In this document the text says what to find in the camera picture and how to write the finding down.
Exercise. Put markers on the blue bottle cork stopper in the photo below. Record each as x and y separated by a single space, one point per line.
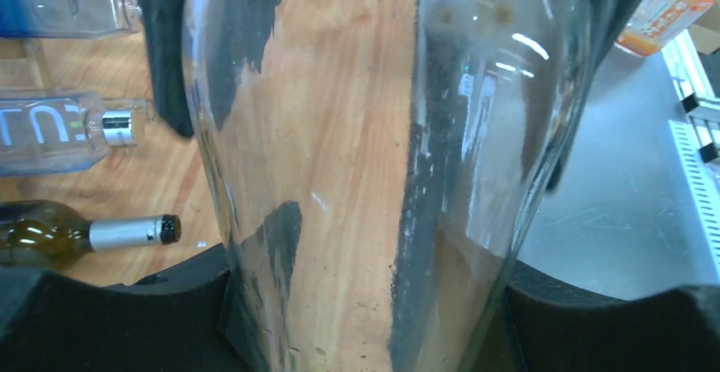
69 19

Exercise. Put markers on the dark green wine bottle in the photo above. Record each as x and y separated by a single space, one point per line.
48 234

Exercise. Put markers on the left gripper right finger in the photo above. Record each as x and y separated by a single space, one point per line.
554 326

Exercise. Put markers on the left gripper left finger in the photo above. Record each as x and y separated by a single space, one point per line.
167 321

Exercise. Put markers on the wooden wine rack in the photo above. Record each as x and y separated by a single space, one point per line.
24 63

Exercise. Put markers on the clear bottle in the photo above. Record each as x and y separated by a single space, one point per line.
374 165

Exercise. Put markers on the blue bottle silver cap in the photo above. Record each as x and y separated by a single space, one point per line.
48 131

